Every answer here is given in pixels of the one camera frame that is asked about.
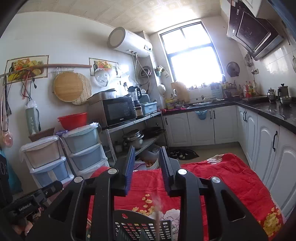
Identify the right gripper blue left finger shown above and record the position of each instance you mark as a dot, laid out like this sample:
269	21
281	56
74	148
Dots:
66	217

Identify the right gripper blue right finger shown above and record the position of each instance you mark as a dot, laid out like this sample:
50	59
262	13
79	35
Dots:
227	217

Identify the chopsticks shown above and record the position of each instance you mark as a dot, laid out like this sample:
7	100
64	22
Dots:
157	211

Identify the operator hand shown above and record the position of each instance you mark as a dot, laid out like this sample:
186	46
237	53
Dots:
23	226

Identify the red floral tablecloth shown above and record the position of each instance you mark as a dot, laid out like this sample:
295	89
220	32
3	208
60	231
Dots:
208	200

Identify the dark green utensil basket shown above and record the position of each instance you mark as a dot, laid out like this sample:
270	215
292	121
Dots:
130	225

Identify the left plastic drawer tower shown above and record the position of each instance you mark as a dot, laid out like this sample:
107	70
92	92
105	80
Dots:
46	161

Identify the plastic drawer tower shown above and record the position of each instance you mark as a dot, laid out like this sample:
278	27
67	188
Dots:
84	150
46	161

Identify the metal shelf rack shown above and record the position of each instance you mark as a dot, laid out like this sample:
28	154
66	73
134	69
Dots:
151	125

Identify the steel pot on shelf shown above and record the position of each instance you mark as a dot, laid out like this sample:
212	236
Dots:
133	138

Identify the right plastic drawer tower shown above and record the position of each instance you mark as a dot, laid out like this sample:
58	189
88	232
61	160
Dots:
84	150

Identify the woven brown basket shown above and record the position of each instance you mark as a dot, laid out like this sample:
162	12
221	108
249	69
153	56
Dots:
46	133

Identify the beige cutting board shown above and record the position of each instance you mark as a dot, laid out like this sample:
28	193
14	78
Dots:
180	91

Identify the green hanging bag holder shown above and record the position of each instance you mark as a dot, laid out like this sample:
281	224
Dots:
32	118

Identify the white lower cabinets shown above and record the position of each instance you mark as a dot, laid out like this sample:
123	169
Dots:
268	147

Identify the red plastic basin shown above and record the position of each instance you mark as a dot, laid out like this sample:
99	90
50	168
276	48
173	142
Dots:
70	122

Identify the black blender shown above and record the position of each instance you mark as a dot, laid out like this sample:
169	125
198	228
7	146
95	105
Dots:
136	94

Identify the black microwave oven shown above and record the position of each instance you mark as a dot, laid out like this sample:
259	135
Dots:
111	112

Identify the window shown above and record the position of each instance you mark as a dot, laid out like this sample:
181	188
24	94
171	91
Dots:
192	56

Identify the steel kettle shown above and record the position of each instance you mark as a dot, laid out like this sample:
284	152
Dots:
271	95

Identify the round bamboo tray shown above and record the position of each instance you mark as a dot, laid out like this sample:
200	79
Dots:
72	87

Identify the dark teapot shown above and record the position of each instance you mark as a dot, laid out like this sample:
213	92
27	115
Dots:
282	90

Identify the white water heater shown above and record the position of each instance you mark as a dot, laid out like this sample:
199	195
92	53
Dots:
125	41

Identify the black range hood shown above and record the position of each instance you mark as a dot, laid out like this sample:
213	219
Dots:
258	36

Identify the small wall fan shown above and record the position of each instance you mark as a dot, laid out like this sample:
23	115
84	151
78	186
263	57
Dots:
233	69

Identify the fruit wall picture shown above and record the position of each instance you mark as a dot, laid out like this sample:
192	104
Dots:
19	69

